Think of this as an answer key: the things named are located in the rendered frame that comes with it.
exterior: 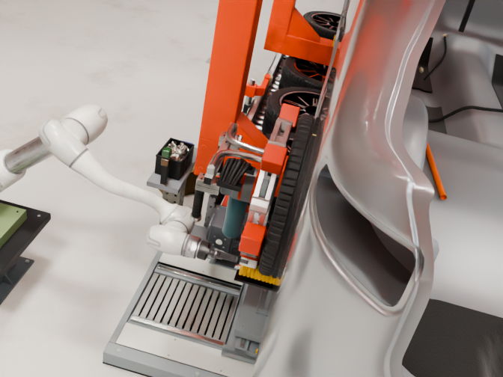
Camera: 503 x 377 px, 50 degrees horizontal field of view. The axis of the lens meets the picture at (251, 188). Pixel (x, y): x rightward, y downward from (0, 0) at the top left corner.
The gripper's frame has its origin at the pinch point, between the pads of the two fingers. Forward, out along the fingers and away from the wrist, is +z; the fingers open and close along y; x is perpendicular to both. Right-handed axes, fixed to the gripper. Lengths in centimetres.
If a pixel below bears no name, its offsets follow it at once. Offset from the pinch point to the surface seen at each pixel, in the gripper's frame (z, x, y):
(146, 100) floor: -122, 111, -201
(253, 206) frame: -2.7, 18.3, 26.3
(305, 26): -13, 193, -173
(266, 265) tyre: 7.2, 0.5, 14.6
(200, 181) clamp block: -24.3, 22.9, 20.4
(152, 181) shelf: -60, 28, -55
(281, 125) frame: -2, 54, 13
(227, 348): 0.5, -37.4, -32.2
